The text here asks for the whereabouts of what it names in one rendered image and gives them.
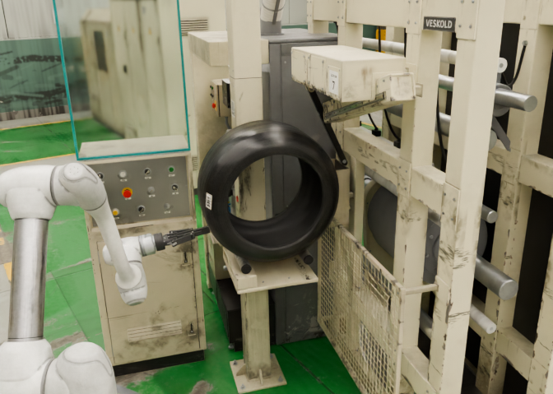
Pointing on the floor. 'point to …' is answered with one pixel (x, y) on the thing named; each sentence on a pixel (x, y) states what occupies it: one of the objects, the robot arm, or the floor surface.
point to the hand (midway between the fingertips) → (202, 230)
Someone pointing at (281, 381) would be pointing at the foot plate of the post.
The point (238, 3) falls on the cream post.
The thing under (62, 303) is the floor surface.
